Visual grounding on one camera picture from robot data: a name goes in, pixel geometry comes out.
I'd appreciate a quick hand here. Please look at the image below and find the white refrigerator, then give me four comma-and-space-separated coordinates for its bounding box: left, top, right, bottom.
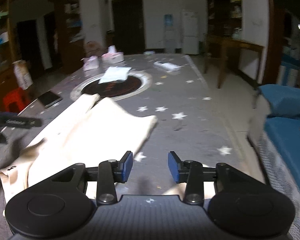
181, 10, 199, 55

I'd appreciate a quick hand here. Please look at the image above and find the blue sofa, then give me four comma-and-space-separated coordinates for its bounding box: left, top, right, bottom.
247, 84, 300, 221

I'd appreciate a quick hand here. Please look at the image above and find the dark wall shelf unit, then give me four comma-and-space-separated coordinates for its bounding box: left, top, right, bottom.
207, 0, 242, 37

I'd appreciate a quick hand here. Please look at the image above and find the small pink tissue pack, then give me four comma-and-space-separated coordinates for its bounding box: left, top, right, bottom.
81, 56, 99, 72

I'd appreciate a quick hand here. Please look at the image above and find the round black table hotplate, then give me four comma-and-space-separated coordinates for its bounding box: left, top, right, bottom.
70, 70, 153, 101

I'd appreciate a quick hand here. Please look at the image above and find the white printed bag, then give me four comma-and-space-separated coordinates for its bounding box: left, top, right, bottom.
13, 60, 33, 90

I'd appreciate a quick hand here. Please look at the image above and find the red plastic stool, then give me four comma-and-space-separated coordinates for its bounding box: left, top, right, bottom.
3, 87, 30, 113

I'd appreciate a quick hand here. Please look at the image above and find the dark wooden shelf cabinet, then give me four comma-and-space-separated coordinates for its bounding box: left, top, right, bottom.
0, 0, 84, 110

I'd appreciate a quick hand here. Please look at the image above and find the water dispenser with blue bottle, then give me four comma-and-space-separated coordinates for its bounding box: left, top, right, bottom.
164, 14, 175, 54

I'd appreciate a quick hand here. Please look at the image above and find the white folded paper towel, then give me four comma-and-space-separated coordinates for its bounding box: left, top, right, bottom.
98, 67, 131, 84

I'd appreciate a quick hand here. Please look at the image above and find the blue cushion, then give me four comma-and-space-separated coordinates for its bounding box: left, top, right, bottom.
258, 84, 300, 119

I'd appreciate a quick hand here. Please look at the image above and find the dark wooden side table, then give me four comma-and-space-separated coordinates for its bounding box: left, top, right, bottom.
204, 35, 264, 89

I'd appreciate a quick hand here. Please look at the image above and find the pink fan on floor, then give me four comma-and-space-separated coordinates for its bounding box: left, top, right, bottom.
84, 41, 104, 57

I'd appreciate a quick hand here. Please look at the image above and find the dark wooden door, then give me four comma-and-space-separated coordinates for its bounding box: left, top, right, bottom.
111, 0, 145, 55

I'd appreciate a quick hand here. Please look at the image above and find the white remote control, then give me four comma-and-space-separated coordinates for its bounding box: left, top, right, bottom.
153, 61, 181, 72

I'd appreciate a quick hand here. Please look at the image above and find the cream white garment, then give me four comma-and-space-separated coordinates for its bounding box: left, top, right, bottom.
0, 94, 157, 201

